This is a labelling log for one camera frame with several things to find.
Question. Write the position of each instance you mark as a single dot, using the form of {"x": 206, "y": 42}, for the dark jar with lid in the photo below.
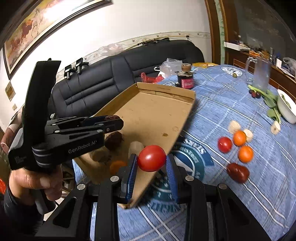
{"x": 185, "y": 77}

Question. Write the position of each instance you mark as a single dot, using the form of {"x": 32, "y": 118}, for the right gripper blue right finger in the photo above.
{"x": 179, "y": 189}

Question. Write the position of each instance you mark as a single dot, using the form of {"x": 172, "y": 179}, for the framed horse painting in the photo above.
{"x": 40, "y": 20}

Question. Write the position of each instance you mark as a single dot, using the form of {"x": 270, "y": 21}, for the dark red grapes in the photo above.
{"x": 255, "y": 94}

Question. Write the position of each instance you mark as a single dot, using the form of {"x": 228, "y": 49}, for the black clips on sofa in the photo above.
{"x": 69, "y": 69}

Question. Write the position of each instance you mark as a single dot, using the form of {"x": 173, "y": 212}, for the red plastic bag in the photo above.
{"x": 147, "y": 79}

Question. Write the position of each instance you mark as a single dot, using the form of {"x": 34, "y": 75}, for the pink plastic bag on cabinet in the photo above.
{"x": 290, "y": 64}

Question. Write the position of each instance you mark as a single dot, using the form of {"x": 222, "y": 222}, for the yellow snack packet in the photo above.
{"x": 204, "y": 65}

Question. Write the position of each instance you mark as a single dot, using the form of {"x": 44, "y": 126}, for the brown cardboard tray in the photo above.
{"x": 153, "y": 115}

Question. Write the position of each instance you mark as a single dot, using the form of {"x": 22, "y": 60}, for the clear plastic bag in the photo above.
{"x": 168, "y": 68}

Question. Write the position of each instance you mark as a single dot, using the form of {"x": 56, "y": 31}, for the black leather sofa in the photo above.
{"x": 86, "y": 93}

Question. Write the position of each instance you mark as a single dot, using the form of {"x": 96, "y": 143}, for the white ceramic bowl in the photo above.
{"x": 286, "y": 106}

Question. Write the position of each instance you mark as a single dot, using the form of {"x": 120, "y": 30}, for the green leafy vegetable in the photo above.
{"x": 271, "y": 102}

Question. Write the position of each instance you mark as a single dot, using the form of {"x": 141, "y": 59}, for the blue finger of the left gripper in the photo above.
{"x": 81, "y": 137}
{"x": 76, "y": 122}

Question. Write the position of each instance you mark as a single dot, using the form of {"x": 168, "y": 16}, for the small orange tangerine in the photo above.
{"x": 239, "y": 138}

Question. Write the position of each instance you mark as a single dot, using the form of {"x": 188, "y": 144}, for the wooden sideboard cabinet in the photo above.
{"x": 242, "y": 59}

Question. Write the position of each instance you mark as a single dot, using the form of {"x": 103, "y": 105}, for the large orange tangerine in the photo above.
{"x": 116, "y": 165}

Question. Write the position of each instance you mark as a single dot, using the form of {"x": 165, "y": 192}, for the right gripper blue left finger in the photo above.
{"x": 127, "y": 175}

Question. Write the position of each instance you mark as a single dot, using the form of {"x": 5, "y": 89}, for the clear glass beer mug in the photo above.
{"x": 260, "y": 74}

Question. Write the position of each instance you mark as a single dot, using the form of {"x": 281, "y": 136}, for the dark red jujube date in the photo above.
{"x": 237, "y": 172}

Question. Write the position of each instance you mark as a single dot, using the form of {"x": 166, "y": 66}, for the blue plaid tablecloth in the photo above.
{"x": 222, "y": 96}

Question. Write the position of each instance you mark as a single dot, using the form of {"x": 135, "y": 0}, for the beige cob piece near greens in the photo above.
{"x": 275, "y": 128}

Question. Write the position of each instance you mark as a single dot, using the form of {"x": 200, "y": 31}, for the red tomato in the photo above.
{"x": 151, "y": 158}
{"x": 224, "y": 144}

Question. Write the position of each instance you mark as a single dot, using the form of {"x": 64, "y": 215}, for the person's left hand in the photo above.
{"x": 22, "y": 182}

